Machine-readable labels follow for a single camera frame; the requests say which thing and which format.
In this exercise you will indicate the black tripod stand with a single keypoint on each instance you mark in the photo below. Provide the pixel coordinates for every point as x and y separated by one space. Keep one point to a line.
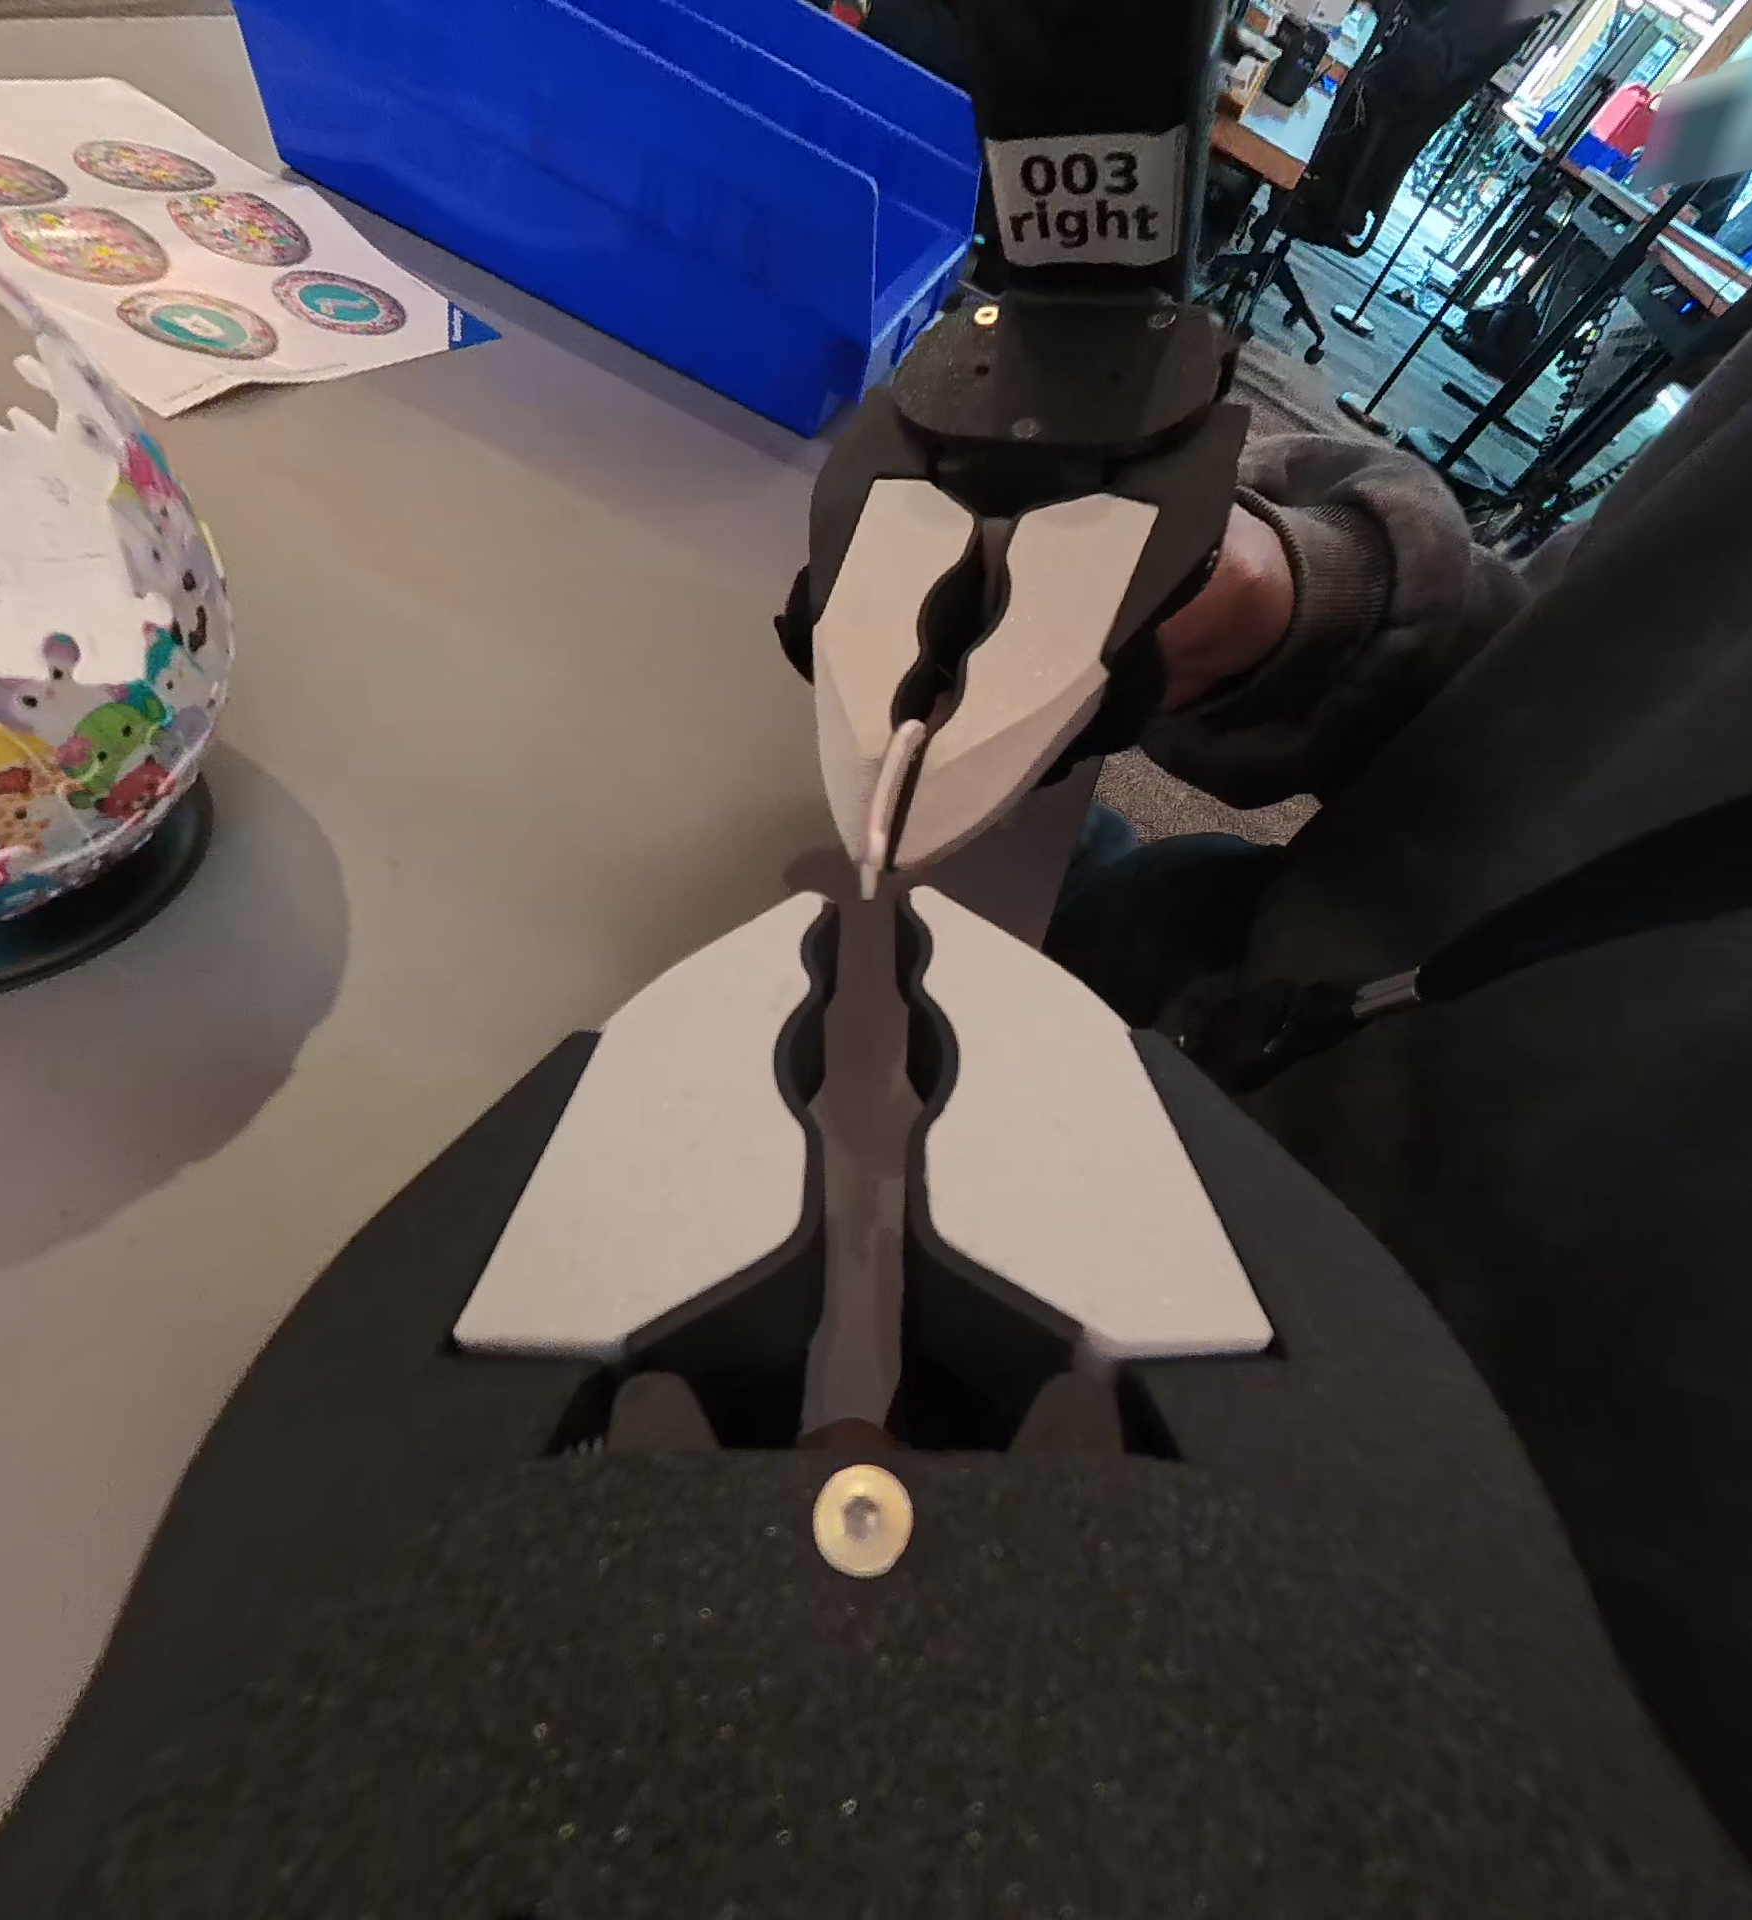
1536 285

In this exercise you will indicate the person's dark clothing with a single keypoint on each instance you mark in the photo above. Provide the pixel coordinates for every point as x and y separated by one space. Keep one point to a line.
1566 1276

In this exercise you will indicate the black office chair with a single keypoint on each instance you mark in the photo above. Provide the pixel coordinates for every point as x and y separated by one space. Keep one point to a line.
1326 167

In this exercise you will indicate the person's right forearm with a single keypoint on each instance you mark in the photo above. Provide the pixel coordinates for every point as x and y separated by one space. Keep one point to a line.
1386 600

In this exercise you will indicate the single white puzzle piece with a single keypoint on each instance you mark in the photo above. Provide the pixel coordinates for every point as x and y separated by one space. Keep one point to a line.
884 804

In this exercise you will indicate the blue plastic bin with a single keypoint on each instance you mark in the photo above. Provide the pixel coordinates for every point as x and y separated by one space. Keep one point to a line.
591 167

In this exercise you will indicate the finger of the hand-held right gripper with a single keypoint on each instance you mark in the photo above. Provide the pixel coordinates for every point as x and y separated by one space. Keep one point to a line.
875 600
1057 631

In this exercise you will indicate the black round ball stand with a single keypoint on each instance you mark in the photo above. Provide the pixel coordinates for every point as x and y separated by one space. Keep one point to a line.
94 939

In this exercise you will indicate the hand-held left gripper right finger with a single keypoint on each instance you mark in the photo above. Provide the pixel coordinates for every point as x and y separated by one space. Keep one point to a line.
1086 1171

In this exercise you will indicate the printed instruction sheet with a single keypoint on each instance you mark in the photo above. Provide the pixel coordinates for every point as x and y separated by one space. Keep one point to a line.
171 254

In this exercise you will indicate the colourful puzzle ball shell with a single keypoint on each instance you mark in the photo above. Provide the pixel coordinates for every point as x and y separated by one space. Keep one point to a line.
36 600

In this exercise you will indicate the person's right hand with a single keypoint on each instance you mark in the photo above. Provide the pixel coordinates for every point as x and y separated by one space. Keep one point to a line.
1237 600

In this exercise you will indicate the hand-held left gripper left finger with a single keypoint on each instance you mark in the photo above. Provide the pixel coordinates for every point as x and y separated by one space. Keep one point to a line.
636 1157

